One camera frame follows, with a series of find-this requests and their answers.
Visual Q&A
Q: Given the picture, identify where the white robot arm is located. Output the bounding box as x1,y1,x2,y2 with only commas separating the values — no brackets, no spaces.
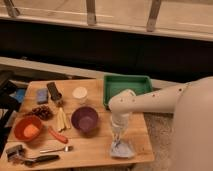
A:
108,76,213,171

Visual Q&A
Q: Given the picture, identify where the dark brown brush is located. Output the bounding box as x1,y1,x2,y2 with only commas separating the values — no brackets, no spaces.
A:
47,82,63,106

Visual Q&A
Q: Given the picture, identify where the black handled tool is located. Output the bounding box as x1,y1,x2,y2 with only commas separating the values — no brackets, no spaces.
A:
24,155,60,166

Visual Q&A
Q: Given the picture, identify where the wooden table top board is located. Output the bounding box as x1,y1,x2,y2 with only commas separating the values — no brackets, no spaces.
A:
0,79,154,171

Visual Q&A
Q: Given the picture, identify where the blue object at left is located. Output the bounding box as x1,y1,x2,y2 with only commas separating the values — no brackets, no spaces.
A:
11,88,26,103

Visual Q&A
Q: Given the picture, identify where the orange round fruit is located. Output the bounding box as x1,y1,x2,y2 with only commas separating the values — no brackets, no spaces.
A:
24,124,39,138

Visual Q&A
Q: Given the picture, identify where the green plastic tray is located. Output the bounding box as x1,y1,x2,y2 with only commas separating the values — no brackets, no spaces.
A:
103,75,153,109

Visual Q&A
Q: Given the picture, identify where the orange bowl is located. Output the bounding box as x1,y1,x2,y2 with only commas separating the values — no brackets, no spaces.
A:
14,116,43,142

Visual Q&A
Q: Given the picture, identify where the white lidded jar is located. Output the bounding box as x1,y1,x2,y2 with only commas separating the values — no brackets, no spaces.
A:
72,87,88,104

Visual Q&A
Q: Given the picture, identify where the purple bowl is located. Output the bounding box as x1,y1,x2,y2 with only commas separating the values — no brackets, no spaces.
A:
71,106,99,133

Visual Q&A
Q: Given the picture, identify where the silver spoon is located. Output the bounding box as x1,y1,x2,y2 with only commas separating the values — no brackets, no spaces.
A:
40,146,73,154

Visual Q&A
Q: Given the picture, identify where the red sausage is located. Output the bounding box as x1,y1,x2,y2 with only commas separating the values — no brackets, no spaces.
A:
48,127,68,144

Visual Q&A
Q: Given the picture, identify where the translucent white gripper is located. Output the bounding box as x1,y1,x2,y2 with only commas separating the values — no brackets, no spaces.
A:
110,113,130,142

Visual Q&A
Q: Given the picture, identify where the light blue towel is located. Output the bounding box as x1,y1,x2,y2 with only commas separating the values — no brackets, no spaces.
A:
110,134,135,158

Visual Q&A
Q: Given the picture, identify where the blue sponge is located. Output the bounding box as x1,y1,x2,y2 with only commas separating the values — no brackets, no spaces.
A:
36,88,48,104

